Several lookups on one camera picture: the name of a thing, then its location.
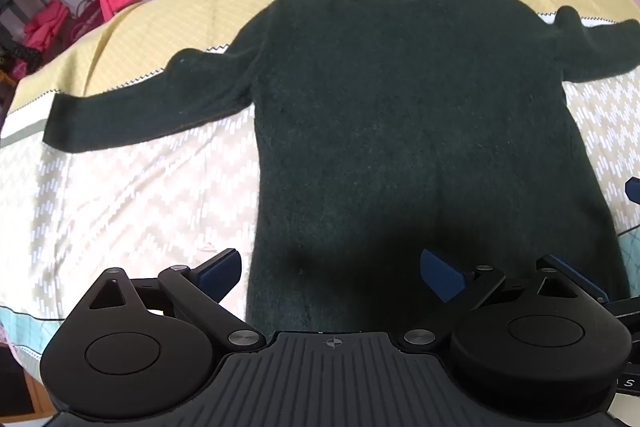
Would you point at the dark green sweater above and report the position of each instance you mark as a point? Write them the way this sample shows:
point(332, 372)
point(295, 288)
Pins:
point(400, 147)

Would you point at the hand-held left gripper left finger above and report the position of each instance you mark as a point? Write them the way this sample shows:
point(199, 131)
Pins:
point(220, 271)

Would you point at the red clothes pile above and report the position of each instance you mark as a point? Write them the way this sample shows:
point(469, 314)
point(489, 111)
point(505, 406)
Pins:
point(50, 27)

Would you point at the dark furniture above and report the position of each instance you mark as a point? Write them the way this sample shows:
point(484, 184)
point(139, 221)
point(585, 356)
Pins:
point(12, 7)

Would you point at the yellow beige patterned bedspread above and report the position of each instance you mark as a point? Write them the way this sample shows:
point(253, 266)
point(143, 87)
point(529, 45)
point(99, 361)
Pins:
point(125, 197)

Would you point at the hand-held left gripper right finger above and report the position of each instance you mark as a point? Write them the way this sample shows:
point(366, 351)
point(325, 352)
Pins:
point(442, 279)

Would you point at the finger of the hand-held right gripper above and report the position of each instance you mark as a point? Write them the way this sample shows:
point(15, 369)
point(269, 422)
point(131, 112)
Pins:
point(580, 279)
point(634, 189)

